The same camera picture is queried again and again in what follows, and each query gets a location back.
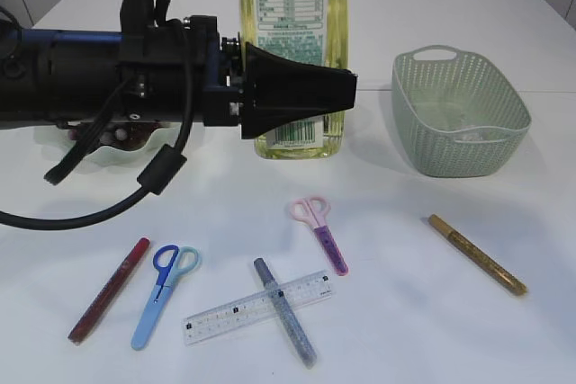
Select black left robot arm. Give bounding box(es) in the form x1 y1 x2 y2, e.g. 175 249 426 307
1 15 357 139

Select gold glitter marker pen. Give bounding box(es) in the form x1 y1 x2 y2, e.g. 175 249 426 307
427 214 528 297

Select red glitter marker pen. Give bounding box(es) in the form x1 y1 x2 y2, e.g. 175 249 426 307
67 237 150 344

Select blue scissors with sheath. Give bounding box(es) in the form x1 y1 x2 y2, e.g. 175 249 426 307
130 245 201 351

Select yellow tea drink bottle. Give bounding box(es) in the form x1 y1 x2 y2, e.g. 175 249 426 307
240 0 348 159

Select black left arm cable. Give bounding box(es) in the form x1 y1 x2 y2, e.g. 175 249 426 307
0 19 190 232

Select clear plastic ruler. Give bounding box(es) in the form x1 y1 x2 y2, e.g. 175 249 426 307
182 272 334 345

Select purple artificial grape bunch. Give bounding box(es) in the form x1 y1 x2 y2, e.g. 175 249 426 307
88 123 161 153

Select green plastic woven basket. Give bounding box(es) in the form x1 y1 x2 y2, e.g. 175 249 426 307
391 45 532 178

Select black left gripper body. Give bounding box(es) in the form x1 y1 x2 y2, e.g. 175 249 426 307
119 15 240 127

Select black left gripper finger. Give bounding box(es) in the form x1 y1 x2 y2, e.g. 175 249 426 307
239 42 357 139

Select clear plastic sheet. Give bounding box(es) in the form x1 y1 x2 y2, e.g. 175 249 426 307
444 108 506 143

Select silver glitter marker pen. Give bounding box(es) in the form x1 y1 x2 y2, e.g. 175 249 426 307
254 258 317 369

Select pink scissors purple sheath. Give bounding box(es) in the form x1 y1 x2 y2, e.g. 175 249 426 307
289 196 349 276

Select pale green wavy glass plate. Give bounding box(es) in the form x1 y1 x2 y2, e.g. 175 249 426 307
33 123 179 166

